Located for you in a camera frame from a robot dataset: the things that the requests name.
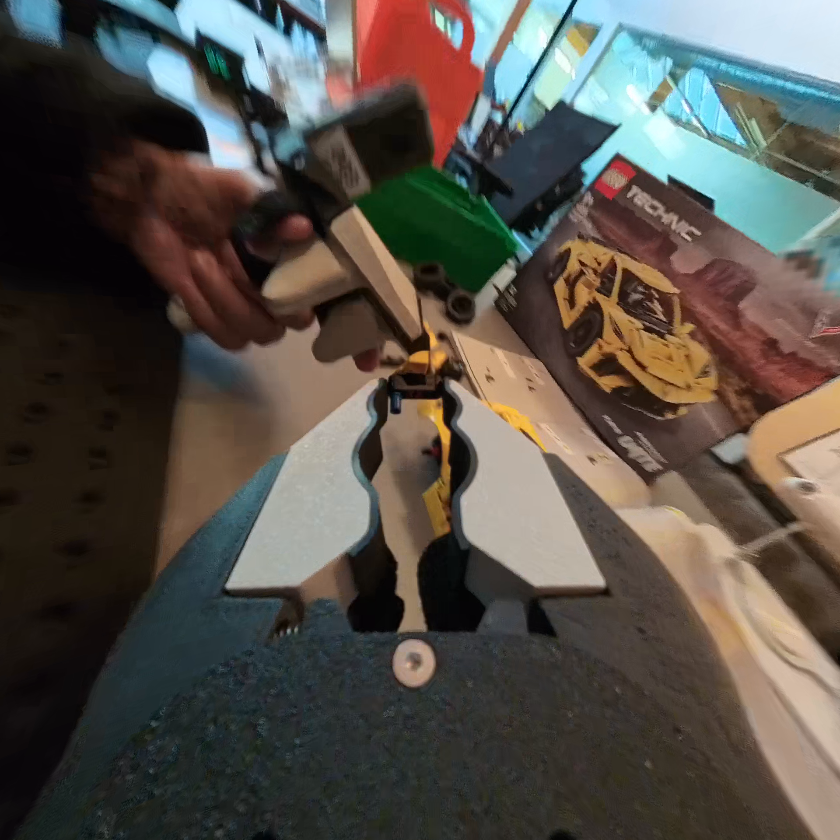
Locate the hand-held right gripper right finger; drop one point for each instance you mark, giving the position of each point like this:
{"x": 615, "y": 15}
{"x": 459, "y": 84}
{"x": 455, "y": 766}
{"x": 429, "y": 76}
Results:
{"x": 531, "y": 518}

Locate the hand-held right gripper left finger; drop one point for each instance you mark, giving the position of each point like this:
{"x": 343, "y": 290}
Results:
{"x": 295, "y": 518}

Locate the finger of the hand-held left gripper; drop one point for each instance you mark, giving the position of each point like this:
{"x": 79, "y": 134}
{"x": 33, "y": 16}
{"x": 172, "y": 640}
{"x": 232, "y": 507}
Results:
{"x": 374, "y": 269}

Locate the yellow toy brick car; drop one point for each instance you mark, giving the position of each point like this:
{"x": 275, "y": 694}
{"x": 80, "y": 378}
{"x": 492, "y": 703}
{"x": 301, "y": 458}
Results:
{"x": 439, "y": 505}

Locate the black brick beam piece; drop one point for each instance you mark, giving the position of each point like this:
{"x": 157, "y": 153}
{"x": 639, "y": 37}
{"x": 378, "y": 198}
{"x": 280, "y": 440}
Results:
{"x": 420, "y": 390}

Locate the instruction booklet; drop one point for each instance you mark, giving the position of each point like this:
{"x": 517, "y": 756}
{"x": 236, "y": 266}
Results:
{"x": 525, "y": 387}

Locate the person's left forearm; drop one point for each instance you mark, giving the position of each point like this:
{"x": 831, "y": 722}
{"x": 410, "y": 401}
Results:
{"x": 79, "y": 131}

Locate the grey desk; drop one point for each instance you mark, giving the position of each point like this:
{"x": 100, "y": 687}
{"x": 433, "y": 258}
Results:
{"x": 216, "y": 426}

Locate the person's left hand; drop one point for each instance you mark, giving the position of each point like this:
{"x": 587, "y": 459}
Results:
{"x": 177, "y": 216}

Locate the green storage bin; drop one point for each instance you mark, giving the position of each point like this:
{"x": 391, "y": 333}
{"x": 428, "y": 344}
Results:
{"x": 433, "y": 223}

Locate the red storage bin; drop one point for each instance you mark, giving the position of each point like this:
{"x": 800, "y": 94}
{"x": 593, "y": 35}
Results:
{"x": 407, "y": 59}

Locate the black floor lamp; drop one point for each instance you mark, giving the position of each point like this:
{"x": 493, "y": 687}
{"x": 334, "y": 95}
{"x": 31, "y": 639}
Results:
{"x": 538, "y": 62}

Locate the black office chair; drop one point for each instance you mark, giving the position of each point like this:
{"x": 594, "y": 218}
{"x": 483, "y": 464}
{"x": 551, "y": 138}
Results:
{"x": 551, "y": 157}

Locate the black device green display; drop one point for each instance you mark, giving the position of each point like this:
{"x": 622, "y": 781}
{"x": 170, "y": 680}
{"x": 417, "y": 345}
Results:
{"x": 220, "y": 59}

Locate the toy car box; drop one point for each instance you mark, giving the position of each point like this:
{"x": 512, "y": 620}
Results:
{"x": 656, "y": 394}

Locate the perforated grey panel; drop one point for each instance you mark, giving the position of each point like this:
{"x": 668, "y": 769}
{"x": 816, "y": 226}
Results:
{"x": 65, "y": 492}

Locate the white sign stand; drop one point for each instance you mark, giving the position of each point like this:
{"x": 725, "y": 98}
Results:
{"x": 754, "y": 623}

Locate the wooden sign board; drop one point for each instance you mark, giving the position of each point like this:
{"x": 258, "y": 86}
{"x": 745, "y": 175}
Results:
{"x": 787, "y": 426}

